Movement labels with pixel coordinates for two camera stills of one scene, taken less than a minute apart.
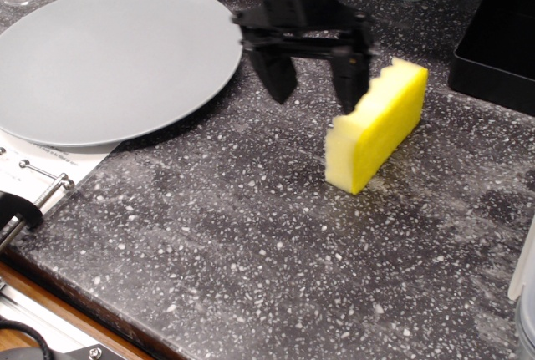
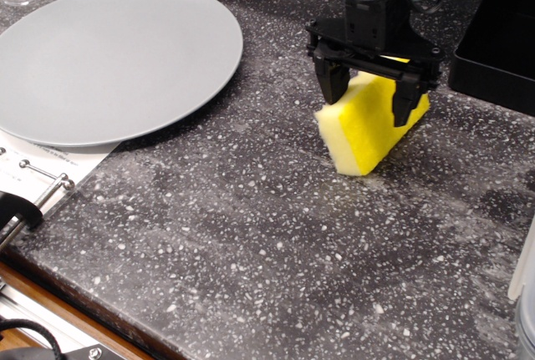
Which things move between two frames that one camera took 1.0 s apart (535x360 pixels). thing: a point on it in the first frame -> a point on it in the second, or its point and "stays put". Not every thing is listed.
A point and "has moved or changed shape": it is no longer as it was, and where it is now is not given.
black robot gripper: (300, 16) -> (376, 31)
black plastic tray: (495, 58) stays put
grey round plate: (104, 63) stays put
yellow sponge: (359, 143) has moved or changed shape
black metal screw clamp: (16, 210) stays put
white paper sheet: (47, 173) stays put
